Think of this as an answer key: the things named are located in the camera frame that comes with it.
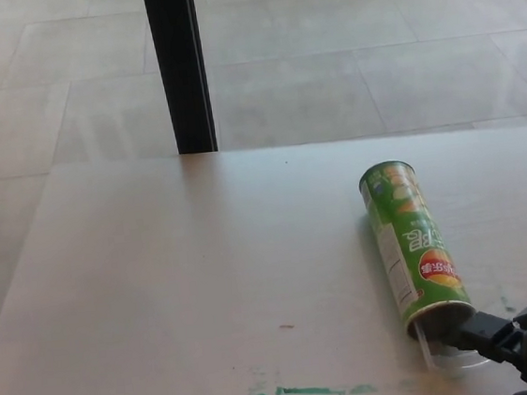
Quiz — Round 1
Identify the green chips can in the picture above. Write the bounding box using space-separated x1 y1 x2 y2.
356 154 476 342

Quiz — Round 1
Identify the black vertical post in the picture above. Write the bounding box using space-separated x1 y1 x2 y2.
141 0 219 159

